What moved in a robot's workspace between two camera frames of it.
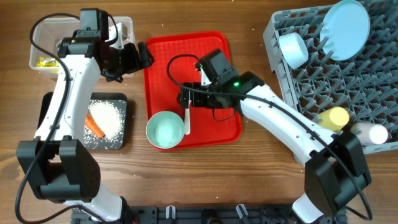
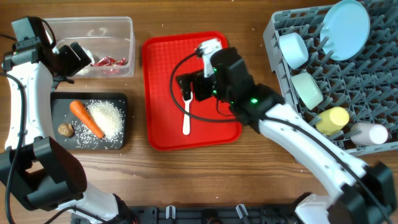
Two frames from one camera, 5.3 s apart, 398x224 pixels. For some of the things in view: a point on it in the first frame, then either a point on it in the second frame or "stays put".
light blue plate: [344, 29] stays put
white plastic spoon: [187, 119] stays put
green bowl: [165, 129] → [309, 89]
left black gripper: [133, 64] → [76, 65]
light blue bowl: [294, 49] stays put
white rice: [110, 119] stays put
